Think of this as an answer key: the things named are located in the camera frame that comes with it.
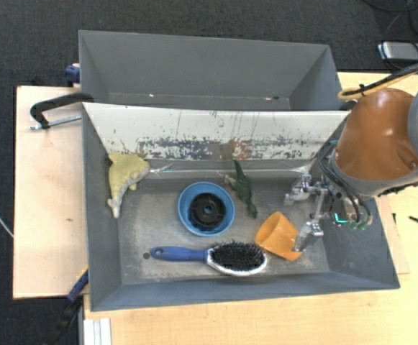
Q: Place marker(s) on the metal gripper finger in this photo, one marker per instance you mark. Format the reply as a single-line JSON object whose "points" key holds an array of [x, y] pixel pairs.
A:
{"points": [[300, 189], [307, 234]]}

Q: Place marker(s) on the orange plastic cup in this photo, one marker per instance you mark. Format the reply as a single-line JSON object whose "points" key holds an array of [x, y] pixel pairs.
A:
{"points": [[275, 234]]}

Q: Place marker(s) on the dark green toy dinosaur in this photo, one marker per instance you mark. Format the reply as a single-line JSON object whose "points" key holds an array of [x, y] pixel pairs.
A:
{"points": [[244, 189]]}

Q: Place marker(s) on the small black screw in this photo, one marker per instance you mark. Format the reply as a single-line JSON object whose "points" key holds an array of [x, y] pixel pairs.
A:
{"points": [[414, 219]]}

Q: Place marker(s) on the black round ribbed disc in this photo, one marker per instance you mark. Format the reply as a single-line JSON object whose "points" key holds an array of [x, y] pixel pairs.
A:
{"points": [[206, 210]]}

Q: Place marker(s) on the blue bowl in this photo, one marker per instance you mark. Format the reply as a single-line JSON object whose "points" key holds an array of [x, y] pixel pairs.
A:
{"points": [[185, 207]]}

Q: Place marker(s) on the grey metal bin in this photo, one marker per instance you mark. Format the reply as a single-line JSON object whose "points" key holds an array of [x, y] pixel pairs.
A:
{"points": [[165, 207]]}

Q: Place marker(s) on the pale yellow toy dinosaur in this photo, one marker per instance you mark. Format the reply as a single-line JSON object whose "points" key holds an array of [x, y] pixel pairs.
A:
{"points": [[124, 174]]}

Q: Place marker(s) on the pale wood board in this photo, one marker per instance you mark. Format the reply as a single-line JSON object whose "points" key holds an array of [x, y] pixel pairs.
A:
{"points": [[46, 200]]}

